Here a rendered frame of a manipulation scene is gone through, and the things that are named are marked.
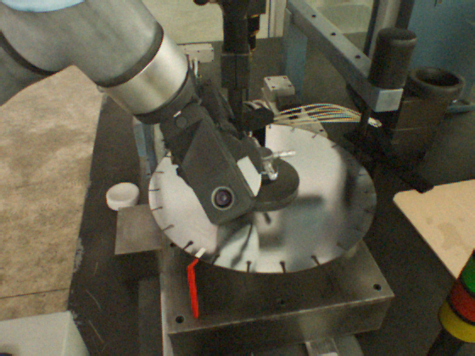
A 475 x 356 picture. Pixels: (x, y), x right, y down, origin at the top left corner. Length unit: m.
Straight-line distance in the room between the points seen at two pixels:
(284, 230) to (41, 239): 1.57
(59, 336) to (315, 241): 0.32
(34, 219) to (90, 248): 1.30
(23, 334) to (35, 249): 1.42
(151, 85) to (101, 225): 0.54
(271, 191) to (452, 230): 0.45
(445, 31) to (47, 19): 1.04
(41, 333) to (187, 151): 0.29
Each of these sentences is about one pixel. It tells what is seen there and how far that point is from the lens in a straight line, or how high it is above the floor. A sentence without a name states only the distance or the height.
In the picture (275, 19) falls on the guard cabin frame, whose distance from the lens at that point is 1.76.
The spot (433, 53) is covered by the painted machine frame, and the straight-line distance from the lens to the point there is 1.22.
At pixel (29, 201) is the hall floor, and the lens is 2.22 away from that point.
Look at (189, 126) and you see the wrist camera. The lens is 0.38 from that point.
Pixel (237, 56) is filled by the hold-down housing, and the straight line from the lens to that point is 0.54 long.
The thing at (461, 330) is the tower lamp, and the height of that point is 0.98.
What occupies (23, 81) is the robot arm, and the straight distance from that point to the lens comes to 0.37.
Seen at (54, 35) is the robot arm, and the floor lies 1.23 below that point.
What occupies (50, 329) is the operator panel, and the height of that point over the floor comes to 0.90.
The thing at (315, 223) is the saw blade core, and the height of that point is 0.95.
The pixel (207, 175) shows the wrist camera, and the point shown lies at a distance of 0.37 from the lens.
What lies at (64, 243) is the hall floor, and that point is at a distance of 1.92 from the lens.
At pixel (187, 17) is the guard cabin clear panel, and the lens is 1.70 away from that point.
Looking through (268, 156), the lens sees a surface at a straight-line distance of 0.55.
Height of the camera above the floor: 1.33
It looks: 39 degrees down
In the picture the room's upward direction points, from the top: straight up
